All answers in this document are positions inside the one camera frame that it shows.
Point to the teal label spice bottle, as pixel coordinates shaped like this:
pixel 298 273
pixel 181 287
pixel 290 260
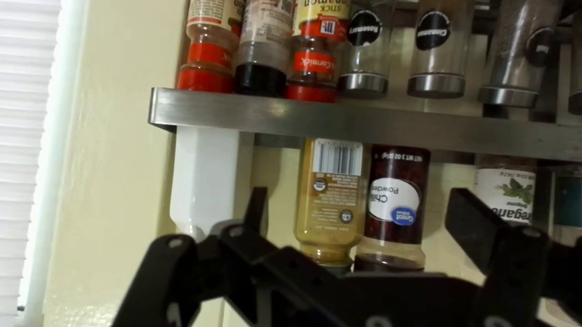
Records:
pixel 569 200

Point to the stainless steel spice shelf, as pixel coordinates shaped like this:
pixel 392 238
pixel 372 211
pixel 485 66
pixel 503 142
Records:
pixel 365 124

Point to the white plastic bottle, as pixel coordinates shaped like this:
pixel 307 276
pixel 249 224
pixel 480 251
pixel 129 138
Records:
pixel 203 182

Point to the white window blind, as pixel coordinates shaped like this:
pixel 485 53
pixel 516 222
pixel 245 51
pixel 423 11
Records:
pixel 25 120

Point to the glass spice jar steel lid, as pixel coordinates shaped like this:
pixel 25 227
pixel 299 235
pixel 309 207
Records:
pixel 438 47
pixel 365 47
pixel 516 55

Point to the oregano spice bottle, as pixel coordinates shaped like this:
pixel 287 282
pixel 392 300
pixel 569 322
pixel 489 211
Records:
pixel 507 193

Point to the dark spice bottle white label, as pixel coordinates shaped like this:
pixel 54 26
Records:
pixel 394 200

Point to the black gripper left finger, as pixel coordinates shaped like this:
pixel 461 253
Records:
pixel 165 278

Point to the black cap spice bottle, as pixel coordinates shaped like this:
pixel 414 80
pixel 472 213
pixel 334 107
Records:
pixel 263 47

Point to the red cap spice bottle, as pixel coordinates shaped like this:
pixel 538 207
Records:
pixel 312 55
pixel 207 47

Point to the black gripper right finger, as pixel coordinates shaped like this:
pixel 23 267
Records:
pixel 516 273

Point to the mustard yellow spice bottle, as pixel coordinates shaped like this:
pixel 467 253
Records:
pixel 329 200

